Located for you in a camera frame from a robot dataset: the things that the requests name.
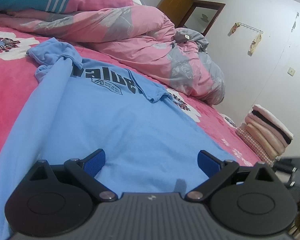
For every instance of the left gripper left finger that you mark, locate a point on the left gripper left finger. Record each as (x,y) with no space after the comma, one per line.
(85,170)

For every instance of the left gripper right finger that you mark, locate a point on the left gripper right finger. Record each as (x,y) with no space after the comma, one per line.
(220,173)

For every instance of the light blue t-shirt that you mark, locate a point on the light blue t-shirt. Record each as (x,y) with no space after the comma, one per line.
(82,105)

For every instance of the stack of folded pink clothes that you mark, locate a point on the stack of folded pink clothes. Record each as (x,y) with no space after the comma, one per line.
(265,134)

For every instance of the pink floral bed blanket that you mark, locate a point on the pink floral bed blanket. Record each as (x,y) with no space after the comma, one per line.
(17,82)

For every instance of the pink grey quilt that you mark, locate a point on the pink grey quilt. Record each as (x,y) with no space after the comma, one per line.
(139,36)

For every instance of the wooden door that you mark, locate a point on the wooden door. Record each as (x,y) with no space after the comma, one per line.
(175,10)

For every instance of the white wall switch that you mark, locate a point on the white wall switch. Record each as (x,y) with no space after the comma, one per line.
(291,71)

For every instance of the wall hook rack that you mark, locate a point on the wall hook rack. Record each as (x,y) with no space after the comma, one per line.
(248,34)

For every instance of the dark framed wall mirror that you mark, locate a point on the dark framed wall mirror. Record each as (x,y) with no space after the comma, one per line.
(201,16)

